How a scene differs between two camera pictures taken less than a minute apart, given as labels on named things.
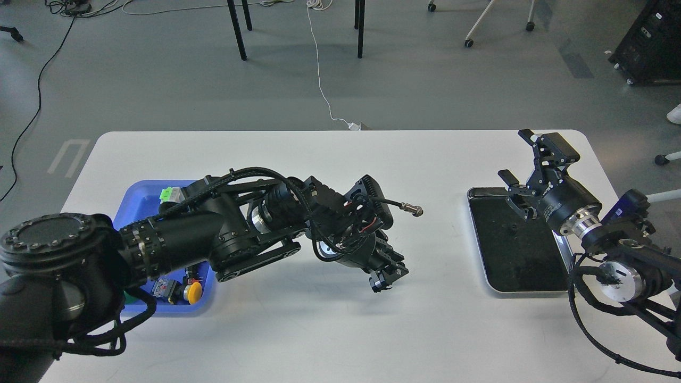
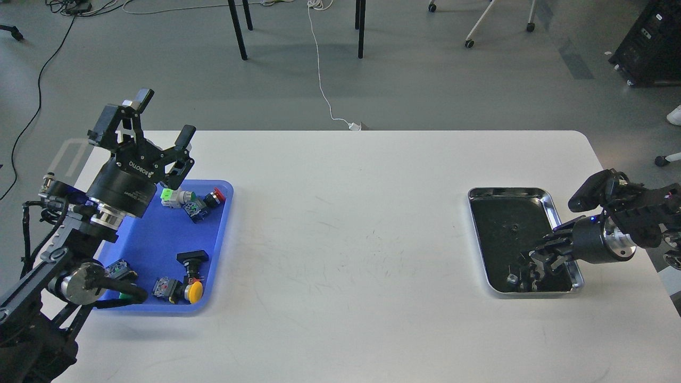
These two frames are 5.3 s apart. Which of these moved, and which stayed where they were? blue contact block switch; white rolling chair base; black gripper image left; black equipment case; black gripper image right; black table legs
Moved: black gripper image right; black gripper image left
Stayed: white rolling chair base; black equipment case; blue contact block switch; black table legs
